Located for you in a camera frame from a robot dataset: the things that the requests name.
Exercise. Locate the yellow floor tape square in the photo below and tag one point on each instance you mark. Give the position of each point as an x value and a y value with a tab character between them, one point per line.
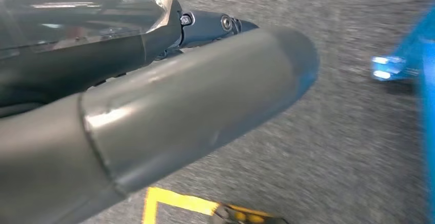
183	200

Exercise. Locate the black robot foot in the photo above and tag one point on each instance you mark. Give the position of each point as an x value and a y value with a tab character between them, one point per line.
221	214

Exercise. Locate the blue metal shelf rack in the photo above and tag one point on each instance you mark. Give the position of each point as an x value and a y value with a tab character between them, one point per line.
428	80

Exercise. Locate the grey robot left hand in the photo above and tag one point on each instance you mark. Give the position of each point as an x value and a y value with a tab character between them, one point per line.
170	107

